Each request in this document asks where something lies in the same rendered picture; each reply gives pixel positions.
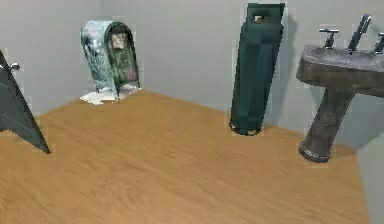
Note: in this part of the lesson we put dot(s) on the green marbled shower cabin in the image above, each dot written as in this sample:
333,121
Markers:
110,56

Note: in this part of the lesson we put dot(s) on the silver round door knob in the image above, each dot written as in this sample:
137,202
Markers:
14,66

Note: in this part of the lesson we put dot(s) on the dark brown pedestal sink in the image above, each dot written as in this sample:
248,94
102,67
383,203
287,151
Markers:
333,86

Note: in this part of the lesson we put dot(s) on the dark metal faucet spout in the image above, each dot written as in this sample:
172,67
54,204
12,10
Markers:
359,31

